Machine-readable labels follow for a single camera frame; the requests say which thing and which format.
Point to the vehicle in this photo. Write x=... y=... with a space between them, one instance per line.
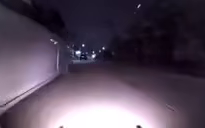
x=83 y=56

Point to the dark asphalt road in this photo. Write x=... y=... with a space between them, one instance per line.
x=123 y=90

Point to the row of trees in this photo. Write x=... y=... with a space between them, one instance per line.
x=163 y=36

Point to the pale wall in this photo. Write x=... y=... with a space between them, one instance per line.
x=20 y=56

